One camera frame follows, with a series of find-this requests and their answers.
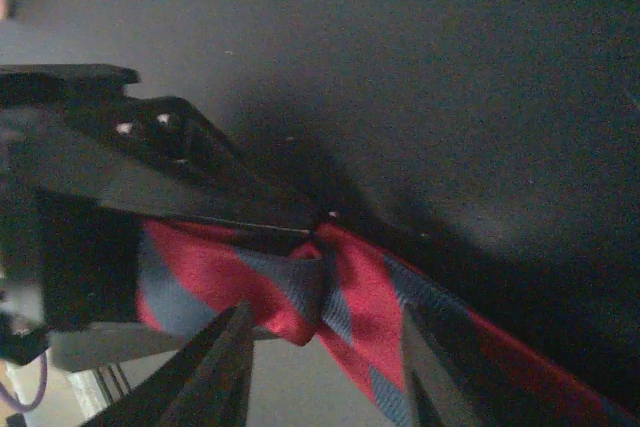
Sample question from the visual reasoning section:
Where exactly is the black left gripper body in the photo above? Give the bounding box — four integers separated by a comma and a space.
1, 177, 141, 365

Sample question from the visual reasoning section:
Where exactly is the red navy striped tie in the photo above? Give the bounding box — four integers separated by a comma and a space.
137, 221, 639, 426

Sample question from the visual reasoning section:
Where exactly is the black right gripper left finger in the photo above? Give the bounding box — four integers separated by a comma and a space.
85, 302, 254, 427

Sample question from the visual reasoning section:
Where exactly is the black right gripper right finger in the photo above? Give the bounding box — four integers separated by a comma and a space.
401, 306, 494, 426

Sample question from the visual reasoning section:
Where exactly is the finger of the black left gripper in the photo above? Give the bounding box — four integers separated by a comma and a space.
1, 64, 319, 236
47, 319, 281, 371

